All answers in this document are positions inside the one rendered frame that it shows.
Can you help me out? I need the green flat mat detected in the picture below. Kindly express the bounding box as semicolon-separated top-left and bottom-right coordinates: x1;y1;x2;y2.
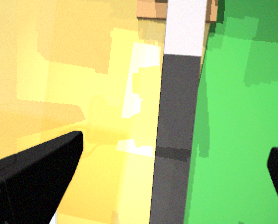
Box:
184;0;278;224

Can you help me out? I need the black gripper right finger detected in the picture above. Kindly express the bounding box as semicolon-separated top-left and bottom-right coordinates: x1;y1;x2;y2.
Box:
266;147;278;195

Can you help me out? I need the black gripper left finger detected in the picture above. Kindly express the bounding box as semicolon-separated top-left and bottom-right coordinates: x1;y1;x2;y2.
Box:
0;130;84;224

